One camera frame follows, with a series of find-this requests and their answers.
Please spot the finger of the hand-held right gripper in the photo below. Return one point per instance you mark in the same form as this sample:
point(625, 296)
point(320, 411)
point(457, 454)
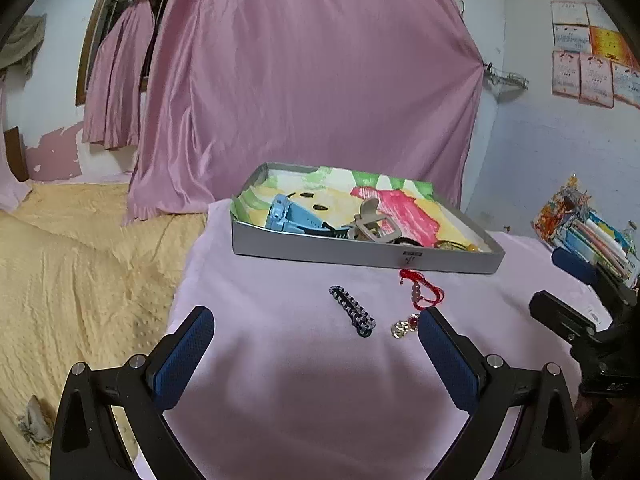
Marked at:
point(575, 266)
point(557, 312)

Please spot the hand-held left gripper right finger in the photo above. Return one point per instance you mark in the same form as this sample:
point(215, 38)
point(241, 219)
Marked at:
point(447, 360)

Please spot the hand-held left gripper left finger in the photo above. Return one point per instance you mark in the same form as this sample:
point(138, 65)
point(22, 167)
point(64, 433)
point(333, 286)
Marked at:
point(180, 360)

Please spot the grey cardboard tray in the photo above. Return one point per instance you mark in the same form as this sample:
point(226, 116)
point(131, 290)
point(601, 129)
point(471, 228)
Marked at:
point(350, 255)

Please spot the beige hair claw clip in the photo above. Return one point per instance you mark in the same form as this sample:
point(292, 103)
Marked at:
point(367, 210)

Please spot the light blue wrist watch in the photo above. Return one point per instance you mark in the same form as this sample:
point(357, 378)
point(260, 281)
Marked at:
point(285, 215)

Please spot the stack of books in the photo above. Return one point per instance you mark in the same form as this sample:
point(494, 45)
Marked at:
point(585, 230)

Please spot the black and white hair clip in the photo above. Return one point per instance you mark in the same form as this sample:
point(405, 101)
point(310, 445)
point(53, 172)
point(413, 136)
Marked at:
point(350, 310)

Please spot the yellow blanket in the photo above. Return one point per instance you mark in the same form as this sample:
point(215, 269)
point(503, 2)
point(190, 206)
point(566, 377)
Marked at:
point(90, 270)

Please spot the small grey rag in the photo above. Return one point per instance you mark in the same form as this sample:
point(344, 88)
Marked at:
point(35, 420)

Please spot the pink embroidered cloth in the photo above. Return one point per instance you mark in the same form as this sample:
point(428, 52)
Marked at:
point(10, 175)

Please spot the dark wooden headboard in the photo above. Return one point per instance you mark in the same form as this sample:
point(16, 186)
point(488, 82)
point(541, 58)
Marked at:
point(17, 155)

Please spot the tied pink curtain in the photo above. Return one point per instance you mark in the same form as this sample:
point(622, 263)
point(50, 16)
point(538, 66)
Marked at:
point(117, 85)

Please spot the large pink curtain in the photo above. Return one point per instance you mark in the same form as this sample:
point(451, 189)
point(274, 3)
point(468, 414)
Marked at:
point(300, 85)

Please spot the beige hanging cloth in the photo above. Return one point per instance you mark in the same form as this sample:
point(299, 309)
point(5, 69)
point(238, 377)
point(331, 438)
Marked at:
point(22, 40)

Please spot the group of wall certificates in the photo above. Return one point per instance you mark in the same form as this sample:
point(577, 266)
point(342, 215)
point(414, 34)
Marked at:
point(595, 55)

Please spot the round wall clock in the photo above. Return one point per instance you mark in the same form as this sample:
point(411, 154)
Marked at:
point(457, 0)

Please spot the brown window frame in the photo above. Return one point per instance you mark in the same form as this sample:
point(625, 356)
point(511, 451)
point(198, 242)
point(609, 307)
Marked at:
point(86, 60)

